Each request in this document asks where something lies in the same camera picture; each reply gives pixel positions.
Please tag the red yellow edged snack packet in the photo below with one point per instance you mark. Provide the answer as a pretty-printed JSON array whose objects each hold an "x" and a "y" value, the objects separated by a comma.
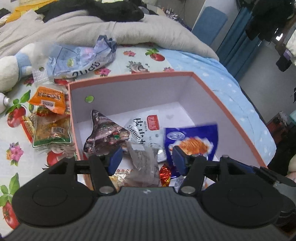
[{"x": 27, "y": 126}]

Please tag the pile of black clothing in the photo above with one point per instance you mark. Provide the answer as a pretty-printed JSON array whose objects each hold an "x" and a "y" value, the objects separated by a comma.
[{"x": 104, "y": 10}]

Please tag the orange snack packet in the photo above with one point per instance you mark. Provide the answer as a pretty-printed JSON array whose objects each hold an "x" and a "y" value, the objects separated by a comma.
[{"x": 47, "y": 98}]

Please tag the blue curtain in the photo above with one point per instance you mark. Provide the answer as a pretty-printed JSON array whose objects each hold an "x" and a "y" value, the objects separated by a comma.
[{"x": 235, "y": 46}]

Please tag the blue snack packet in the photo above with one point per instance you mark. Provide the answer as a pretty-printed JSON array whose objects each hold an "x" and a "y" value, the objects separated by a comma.
[{"x": 196, "y": 139}]

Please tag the green edged clear snack packet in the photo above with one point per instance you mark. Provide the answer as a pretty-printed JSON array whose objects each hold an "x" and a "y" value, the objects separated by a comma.
[{"x": 52, "y": 129}]

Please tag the dark silver foil packet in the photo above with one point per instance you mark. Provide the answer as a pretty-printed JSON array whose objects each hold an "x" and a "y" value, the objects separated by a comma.
[{"x": 104, "y": 134}]

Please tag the clear grey snack packet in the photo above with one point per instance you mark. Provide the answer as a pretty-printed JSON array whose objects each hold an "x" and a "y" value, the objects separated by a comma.
[{"x": 143, "y": 162}]

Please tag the pink cardboard box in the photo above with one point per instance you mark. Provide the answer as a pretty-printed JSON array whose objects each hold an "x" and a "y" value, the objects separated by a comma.
[{"x": 208, "y": 97}]

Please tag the white snack packet red label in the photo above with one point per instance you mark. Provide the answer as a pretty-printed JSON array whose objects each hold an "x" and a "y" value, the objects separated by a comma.
[{"x": 143, "y": 129}]

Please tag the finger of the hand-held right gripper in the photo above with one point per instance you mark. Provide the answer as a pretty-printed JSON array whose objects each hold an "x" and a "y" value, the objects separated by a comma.
[{"x": 251, "y": 168}]

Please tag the white spray bottle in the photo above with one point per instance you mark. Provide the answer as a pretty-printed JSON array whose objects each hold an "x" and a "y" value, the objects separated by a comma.
[{"x": 2, "y": 102}]

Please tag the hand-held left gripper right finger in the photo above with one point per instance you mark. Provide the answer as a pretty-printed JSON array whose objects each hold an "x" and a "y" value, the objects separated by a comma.
[{"x": 180, "y": 160}]

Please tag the yellow clear snack packet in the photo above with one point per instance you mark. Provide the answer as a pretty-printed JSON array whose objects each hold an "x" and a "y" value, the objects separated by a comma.
[{"x": 120, "y": 182}]

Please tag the black hanging coat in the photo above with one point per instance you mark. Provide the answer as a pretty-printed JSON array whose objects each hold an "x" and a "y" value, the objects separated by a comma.
[{"x": 266, "y": 18}]

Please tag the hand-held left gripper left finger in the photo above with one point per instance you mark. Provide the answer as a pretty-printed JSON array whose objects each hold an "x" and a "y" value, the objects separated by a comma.
[{"x": 115, "y": 158}]

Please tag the cluster of small bottles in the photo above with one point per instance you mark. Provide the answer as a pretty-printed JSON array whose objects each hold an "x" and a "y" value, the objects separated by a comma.
[{"x": 172, "y": 12}]

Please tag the white blue plush toy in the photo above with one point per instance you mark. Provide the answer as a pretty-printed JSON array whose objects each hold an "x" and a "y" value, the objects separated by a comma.
[{"x": 9, "y": 69}]

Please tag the crumpled blue white plastic bag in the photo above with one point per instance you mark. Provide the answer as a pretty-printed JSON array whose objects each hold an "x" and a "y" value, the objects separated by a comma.
[{"x": 76, "y": 60}]

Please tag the yellow pillow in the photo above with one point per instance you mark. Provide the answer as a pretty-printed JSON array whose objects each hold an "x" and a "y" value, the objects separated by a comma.
[{"x": 20, "y": 10}]

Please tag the red foil snack packet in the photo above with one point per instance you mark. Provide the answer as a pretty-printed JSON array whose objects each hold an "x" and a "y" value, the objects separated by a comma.
[{"x": 164, "y": 175}]

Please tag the blue chair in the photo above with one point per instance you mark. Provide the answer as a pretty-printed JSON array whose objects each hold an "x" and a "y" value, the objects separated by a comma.
[{"x": 209, "y": 23}]

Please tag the grey duvet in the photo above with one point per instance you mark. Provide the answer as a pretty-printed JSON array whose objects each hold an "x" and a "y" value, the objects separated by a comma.
[{"x": 69, "y": 25}]

